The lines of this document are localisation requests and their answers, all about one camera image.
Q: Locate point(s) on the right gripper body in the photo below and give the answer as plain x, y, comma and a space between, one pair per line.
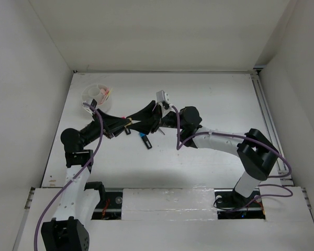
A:
159, 121

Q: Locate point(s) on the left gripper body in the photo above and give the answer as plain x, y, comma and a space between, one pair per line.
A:
92, 130

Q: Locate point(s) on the pink cap black highlighter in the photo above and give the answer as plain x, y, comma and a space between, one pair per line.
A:
127, 131

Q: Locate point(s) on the beige eraser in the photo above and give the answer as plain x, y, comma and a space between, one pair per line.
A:
129, 121

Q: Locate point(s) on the blue cap black highlighter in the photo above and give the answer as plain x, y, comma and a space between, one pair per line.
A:
146, 141

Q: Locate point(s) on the pink clear pen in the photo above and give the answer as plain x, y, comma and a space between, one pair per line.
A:
104, 93

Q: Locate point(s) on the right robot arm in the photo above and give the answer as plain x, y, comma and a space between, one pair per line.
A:
255, 151

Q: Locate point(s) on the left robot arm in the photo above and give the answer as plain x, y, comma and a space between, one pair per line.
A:
63, 232

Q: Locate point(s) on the white round divided container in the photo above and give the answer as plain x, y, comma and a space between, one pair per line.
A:
93, 92

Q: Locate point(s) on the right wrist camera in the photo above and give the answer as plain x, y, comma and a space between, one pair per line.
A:
162, 98

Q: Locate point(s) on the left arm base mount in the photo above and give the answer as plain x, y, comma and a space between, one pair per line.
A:
102, 206

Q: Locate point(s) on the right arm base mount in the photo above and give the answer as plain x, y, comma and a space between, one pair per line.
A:
231, 206

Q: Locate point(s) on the aluminium frame rail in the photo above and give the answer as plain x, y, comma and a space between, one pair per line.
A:
270, 126

